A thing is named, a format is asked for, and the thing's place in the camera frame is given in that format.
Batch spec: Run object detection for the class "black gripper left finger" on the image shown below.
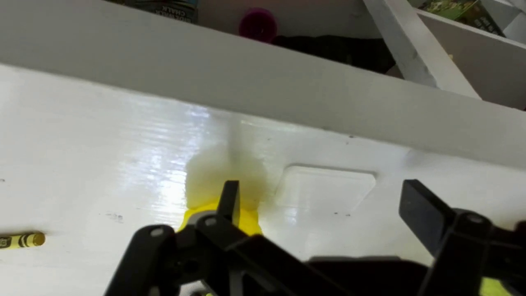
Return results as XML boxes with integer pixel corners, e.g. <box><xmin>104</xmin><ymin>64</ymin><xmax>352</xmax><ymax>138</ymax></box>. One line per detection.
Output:
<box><xmin>104</xmin><ymin>179</ymin><xmax>352</xmax><ymax>296</ymax></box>

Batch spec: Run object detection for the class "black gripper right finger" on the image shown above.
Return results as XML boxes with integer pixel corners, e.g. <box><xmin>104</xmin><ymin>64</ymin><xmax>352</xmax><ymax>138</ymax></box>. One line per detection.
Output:
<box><xmin>398</xmin><ymin>179</ymin><xmax>526</xmax><ymax>296</ymax></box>

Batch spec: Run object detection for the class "white square object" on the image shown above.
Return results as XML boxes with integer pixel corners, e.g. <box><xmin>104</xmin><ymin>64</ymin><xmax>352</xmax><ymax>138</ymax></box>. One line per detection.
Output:
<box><xmin>272</xmin><ymin>161</ymin><xmax>380</xmax><ymax>220</ymax></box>

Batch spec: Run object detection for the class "yellow cup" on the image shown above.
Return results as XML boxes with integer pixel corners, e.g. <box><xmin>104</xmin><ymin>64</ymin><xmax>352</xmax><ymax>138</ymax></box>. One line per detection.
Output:
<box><xmin>178</xmin><ymin>200</ymin><xmax>267</xmax><ymax>238</ymax></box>

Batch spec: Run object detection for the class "yellow crayon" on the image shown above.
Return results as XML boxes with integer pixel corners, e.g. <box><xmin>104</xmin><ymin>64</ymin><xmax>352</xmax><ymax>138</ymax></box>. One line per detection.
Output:
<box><xmin>0</xmin><ymin>230</ymin><xmax>48</xmax><ymax>251</ymax></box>

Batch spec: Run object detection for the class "white shelf cabinet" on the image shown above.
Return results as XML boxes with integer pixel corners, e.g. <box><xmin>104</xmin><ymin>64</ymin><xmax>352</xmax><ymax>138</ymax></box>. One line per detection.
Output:
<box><xmin>0</xmin><ymin>0</ymin><xmax>526</xmax><ymax>296</ymax></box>

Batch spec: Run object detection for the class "pink ball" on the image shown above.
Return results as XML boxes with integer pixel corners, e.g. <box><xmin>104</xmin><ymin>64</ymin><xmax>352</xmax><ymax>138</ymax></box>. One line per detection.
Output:
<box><xmin>237</xmin><ymin>6</ymin><xmax>278</xmax><ymax>42</ymax></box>

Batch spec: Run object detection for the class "green picture box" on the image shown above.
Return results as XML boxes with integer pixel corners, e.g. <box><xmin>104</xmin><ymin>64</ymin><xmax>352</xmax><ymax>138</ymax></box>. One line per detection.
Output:
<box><xmin>425</xmin><ymin>0</ymin><xmax>499</xmax><ymax>29</ymax></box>

